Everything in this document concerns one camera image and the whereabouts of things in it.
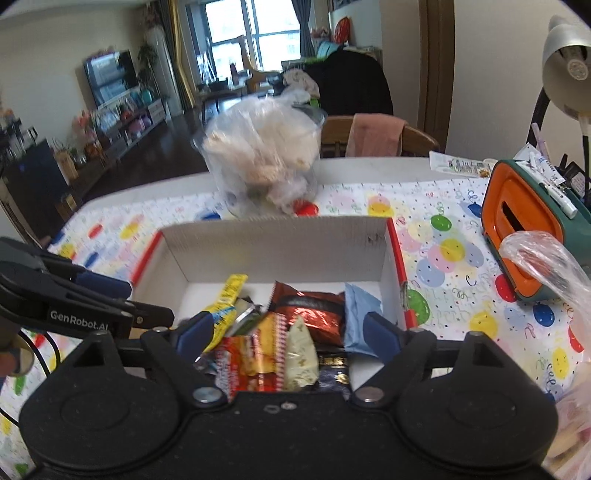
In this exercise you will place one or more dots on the clear bag of snacks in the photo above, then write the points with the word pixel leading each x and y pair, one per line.
pixel 262 152

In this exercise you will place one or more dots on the orange green tissue box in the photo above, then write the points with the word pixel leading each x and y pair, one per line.
pixel 517 201

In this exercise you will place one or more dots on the red white cardboard box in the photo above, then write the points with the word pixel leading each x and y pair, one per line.
pixel 186 265

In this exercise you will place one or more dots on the red snack bag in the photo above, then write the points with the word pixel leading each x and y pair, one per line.
pixel 235 372

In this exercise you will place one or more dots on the long tv cabinet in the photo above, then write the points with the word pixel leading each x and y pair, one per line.
pixel 111 146

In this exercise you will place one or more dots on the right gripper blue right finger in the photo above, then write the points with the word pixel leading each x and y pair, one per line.
pixel 405 355

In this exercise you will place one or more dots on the flat screen television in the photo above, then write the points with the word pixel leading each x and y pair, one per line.
pixel 110 75

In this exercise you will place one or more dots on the black jacket on chair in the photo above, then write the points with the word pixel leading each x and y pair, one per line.
pixel 351 83

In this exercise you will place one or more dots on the silver desk lamp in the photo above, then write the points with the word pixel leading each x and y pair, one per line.
pixel 566 82

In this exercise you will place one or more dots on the wooden door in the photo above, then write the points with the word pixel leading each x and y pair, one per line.
pixel 438 48

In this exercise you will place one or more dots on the white air conditioner tower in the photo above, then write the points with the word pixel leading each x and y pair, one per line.
pixel 158 60

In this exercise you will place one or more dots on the yellow minion snack pack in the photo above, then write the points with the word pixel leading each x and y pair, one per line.
pixel 223 309

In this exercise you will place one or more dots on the pink towel on chair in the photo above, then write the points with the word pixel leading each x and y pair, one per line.
pixel 375 135

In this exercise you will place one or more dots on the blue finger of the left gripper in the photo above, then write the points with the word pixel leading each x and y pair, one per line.
pixel 104 285

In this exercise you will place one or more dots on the balloon birthday tablecloth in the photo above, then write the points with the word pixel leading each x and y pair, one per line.
pixel 455 284

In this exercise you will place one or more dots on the silver black cookie pack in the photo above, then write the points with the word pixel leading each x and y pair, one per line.
pixel 248 315

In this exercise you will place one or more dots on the cream patterned snack packet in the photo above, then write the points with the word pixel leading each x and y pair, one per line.
pixel 301 362

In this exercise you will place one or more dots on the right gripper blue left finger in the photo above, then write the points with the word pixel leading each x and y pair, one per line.
pixel 173 355

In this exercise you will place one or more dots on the light blue snack packet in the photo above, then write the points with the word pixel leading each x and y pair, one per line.
pixel 358 303

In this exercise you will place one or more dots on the clear plastic bag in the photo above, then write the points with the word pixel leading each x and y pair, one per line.
pixel 547 260

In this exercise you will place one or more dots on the dark brown snack packet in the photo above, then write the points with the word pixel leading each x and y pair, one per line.
pixel 333 372

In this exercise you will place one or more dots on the yellow snack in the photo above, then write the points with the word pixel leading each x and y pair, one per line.
pixel 269 344

